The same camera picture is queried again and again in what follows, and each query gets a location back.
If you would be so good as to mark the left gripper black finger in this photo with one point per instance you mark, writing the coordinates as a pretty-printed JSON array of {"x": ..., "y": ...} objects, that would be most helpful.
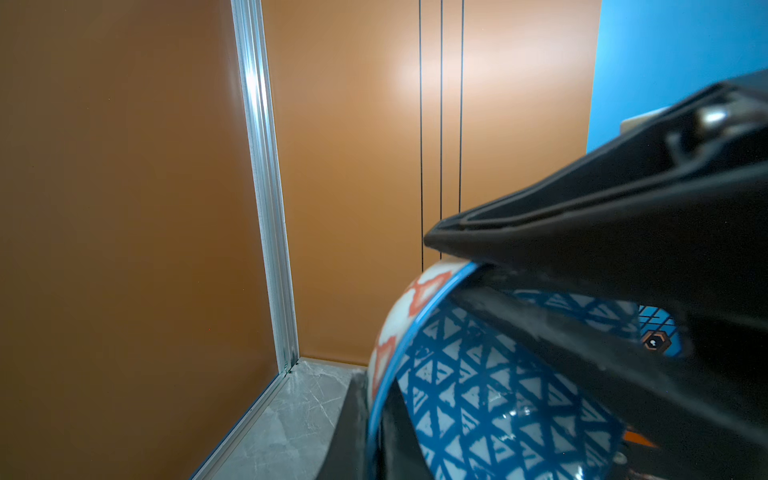
[{"x": 398, "y": 454}]

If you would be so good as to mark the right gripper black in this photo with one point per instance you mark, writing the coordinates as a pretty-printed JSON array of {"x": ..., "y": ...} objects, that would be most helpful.
[{"x": 671, "y": 214}]

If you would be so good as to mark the dark blue geometric bowl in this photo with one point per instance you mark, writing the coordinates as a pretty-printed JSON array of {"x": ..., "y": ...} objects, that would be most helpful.
[{"x": 484, "y": 407}]

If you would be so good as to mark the red patterned bowl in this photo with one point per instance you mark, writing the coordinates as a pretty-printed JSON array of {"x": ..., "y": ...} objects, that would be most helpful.
[{"x": 423, "y": 290}]

